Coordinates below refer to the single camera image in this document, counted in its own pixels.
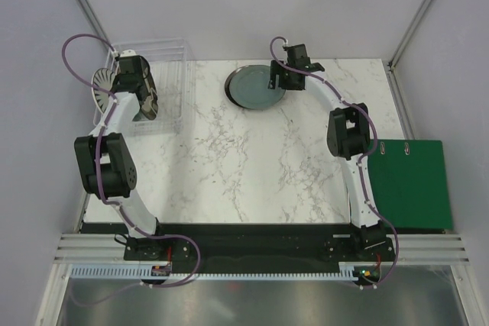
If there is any black striped rim plate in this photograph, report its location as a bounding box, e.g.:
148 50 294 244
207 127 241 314
139 56 160 122

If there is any teal green plate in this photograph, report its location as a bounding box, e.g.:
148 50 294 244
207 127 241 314
230 65 286 110

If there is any brown rim cream plate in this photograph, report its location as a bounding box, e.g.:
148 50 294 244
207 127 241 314
224 71 244 108

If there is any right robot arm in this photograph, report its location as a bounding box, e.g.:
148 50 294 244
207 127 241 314
268 37 387 260

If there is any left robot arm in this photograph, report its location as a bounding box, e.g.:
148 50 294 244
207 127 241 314
74 50 168 260

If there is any white black radial plate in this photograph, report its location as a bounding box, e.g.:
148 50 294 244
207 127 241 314
91 68 115 115

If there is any green binder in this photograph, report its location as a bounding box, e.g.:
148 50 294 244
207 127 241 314
368 139 454 231

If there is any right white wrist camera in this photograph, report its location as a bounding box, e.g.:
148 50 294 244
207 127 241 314
282 40 292 50

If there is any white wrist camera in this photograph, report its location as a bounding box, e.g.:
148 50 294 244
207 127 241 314
282 40 292 50
118 50 137 57

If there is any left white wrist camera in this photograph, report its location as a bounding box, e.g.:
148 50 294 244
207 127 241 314
118 50 137 57

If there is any white wire dish rack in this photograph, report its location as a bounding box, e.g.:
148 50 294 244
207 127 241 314
92 38 187 137

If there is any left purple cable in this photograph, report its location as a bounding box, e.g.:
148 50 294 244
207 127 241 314
61 34 202 288

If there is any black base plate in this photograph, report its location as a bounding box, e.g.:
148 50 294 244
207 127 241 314
124 224 395 273

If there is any white cable duct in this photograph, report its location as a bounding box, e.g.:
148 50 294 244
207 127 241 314
70 263 379 281

